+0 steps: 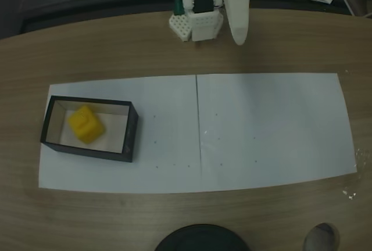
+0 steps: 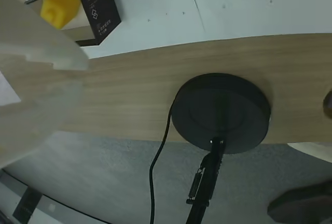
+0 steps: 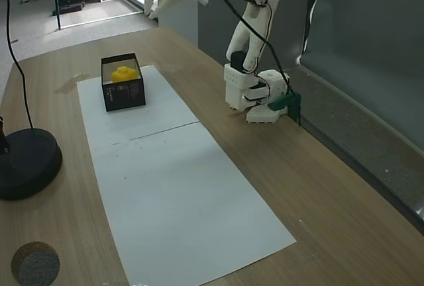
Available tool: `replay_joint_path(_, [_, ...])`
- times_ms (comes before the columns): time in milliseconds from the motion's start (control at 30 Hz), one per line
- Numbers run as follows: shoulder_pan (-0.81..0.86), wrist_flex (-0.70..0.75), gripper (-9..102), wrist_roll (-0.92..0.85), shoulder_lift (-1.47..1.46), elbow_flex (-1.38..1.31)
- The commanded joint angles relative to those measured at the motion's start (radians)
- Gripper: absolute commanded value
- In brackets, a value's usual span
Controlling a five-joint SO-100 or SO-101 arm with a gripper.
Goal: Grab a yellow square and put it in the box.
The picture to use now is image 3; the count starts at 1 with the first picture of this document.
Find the yellow square block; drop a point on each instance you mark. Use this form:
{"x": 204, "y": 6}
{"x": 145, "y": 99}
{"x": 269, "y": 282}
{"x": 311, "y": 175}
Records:
{"x": 124, "y": 74}

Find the dark brown open box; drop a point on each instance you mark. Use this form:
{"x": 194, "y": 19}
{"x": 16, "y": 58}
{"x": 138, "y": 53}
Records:
{"x": 126, "y": 95}

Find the black case on floor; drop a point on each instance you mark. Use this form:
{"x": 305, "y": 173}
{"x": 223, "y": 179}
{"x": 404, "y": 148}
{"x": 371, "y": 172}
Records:
{"x": 70, "y": 3}

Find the small white paper sheet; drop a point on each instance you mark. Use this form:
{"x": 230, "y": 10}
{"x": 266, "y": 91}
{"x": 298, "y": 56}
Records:
{"x": 159, "y": 107}

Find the green table clamp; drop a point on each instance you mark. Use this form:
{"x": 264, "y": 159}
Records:
{"x": 289, "y": 102}

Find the grey desk partition panel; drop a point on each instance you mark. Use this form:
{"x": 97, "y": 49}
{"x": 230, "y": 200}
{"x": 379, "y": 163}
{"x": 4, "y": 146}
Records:
{"x": 364, "y": 51}

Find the large white paper sheet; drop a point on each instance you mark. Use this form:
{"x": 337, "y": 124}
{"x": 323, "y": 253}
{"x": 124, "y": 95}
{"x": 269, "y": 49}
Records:
{"x": 185, "y": 206}

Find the black round stand base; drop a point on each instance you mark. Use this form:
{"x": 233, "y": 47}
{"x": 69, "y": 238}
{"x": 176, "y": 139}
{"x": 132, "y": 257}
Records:
{"x": 26, "y": 163}

